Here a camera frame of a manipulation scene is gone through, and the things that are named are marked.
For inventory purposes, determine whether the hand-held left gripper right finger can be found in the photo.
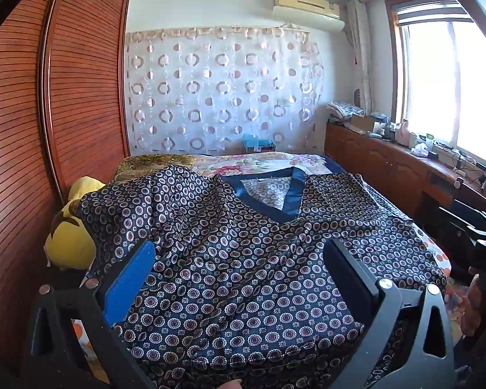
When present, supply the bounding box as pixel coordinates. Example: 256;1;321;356
323;238;456;389

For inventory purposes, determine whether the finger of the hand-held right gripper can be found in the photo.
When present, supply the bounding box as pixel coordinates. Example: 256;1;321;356
438;206;476;254

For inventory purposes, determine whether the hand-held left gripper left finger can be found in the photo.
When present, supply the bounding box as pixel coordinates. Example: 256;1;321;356
28;240;158;389

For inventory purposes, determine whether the navy patterned satin shirt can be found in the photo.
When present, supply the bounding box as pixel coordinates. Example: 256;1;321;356
78;165;448;389

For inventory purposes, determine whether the person's right hand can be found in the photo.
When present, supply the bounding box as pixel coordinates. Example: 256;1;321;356
461;275;486;338

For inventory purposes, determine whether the yellow plush toy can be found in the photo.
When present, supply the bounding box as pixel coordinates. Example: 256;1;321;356
44;176;106;270

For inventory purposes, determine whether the wooden cabinet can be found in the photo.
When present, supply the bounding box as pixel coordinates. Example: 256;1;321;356
324;124;486;228

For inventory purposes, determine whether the navy bed sheet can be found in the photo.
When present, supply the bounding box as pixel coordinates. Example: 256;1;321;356
322;154;346;174

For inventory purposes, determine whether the gold patterned pillow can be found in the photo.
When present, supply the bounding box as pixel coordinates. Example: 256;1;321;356
115;154;207;181

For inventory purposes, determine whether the cardboard box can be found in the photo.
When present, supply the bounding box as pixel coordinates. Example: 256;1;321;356
350;114;376;134

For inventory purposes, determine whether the window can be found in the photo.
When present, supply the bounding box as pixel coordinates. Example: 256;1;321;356
387;0;486;171

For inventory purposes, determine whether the floral blanket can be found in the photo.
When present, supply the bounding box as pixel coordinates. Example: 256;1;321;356
192;152;454;292

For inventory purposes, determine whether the stack of folded cloths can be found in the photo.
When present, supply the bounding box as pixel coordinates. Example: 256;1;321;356
327;101;365;124

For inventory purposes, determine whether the teal box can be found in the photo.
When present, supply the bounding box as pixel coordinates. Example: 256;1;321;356
243;134;276;154

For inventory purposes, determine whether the wooden louvered wardrobe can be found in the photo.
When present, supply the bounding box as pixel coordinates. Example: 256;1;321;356
0;0;132;373

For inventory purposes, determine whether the white window curtain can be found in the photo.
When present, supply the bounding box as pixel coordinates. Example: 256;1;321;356
346;0;373;110

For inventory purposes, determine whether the sheer circle-patterned curtain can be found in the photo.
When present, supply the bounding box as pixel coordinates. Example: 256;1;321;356
123;26;325;157

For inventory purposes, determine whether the tangle of cables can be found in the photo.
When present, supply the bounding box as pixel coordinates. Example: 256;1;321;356
433;142;480;173

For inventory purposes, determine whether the wall air conditioner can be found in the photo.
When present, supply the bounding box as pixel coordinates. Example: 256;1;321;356
272;0;345;31

